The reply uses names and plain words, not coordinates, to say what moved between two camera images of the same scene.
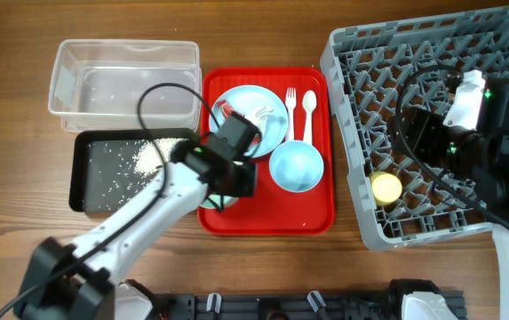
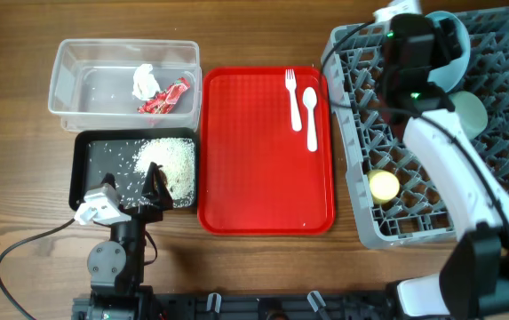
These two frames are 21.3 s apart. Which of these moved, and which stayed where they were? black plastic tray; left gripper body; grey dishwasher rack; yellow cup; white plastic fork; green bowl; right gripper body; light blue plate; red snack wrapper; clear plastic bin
Moved: light blue plate; green bowl; right gripper body; red snack wrapper; white plastic fork; left gripper body
Stayed: grey dishwasher rack; clear plastic bin; black plastic tray; yellow cup
